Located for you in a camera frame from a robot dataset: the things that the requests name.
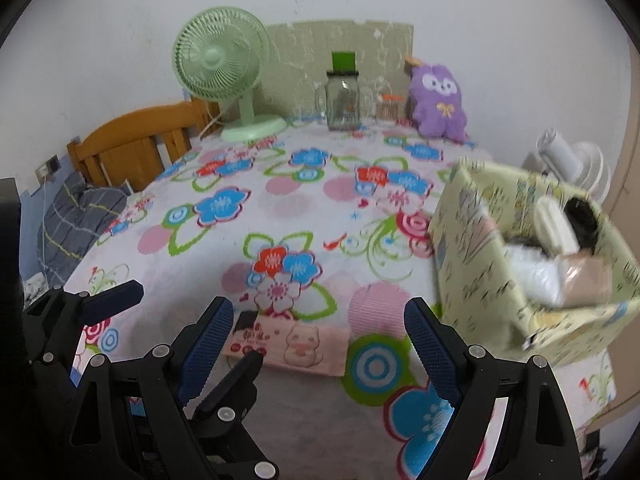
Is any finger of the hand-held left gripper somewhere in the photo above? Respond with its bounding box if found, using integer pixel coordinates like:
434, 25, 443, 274
22, 281, 145, 378
192, 350, 281, 480

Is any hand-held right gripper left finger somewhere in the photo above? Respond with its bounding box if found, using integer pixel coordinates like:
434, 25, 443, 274
62, 296, 234, 480

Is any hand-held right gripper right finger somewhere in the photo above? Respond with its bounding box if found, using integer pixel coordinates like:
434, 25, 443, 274
404, 297, 583, 480

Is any pink tissue packet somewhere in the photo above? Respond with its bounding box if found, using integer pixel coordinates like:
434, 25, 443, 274
222, 310, 349, 378

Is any yellow printed box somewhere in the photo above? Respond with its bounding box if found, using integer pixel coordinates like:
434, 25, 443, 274
429, 156, 640, 368

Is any brown packet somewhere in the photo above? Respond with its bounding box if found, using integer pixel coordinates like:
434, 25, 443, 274
559, 251, 615, 307

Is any cream cloth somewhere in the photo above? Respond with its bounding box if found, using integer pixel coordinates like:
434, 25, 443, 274
532, 196, 581, 256

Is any black cloth bundle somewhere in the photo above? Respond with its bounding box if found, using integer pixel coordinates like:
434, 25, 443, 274
564, 196, 601, 253

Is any grey plaid pillow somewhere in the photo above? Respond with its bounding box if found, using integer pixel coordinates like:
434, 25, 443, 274
37, 170, 131, 286

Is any floral tablecloth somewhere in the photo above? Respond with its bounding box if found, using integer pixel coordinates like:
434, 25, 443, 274
62, 117, 616, 480

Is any purple plush bunny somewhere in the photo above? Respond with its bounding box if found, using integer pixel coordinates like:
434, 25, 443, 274
405, 57, 469, 143

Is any small glass jar orange lid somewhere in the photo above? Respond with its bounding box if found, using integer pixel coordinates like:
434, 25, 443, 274
377, 94, 403, 128

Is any white standing fan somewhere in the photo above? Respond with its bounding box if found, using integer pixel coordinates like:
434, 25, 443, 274
522, 129, 612, 201

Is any glass mug with green lid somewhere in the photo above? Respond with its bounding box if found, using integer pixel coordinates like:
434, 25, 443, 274
326, 51, 373, 132

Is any green desk fan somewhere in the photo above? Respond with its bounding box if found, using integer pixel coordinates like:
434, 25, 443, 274
172, 6, 287, 143

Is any beige door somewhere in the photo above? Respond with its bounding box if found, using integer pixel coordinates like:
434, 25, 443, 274
582, 45, 640, 433

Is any green printed board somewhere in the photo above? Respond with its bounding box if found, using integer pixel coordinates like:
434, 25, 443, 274
263, 20, 416, 121

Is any white charger cable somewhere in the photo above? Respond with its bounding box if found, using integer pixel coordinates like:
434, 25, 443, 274
41, 175, 51, 281

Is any wall socket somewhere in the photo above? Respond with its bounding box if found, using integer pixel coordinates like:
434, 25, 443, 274
34, 156, 62, 178

